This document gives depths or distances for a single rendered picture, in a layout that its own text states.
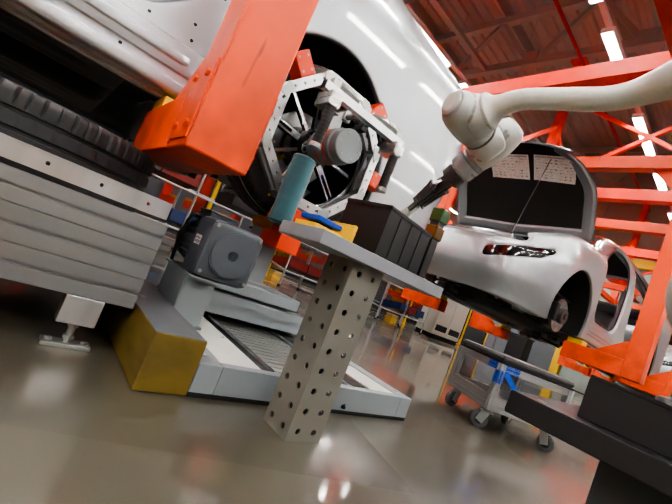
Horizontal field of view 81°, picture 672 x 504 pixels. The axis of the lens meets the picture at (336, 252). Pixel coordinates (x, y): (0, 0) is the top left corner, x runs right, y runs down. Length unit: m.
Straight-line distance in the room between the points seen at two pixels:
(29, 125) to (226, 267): 0.56
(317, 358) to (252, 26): 0.78
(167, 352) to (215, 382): 0.14
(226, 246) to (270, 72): 0.48
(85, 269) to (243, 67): 0.58
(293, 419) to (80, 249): 0.60
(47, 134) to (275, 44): 0.56
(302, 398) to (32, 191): 0.71
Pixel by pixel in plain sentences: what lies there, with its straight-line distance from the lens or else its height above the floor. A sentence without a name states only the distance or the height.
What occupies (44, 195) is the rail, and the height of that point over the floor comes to 0.30.
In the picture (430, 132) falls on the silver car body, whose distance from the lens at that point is 2.24.
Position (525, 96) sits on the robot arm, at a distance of 1.18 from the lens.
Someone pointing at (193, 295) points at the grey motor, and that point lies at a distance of 1.24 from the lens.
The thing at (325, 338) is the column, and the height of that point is 0.24.
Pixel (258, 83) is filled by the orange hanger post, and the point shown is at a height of 0.74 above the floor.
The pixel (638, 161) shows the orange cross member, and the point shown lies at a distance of 5.23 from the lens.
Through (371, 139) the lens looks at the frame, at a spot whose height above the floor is 0.99.
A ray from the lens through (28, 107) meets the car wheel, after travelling 1.13.
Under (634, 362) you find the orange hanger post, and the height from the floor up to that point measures 0.68.
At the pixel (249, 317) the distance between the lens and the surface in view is 1.59.
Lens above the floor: 0.36
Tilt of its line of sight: 4 degrees up
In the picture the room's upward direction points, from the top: 22 degrees clockwise
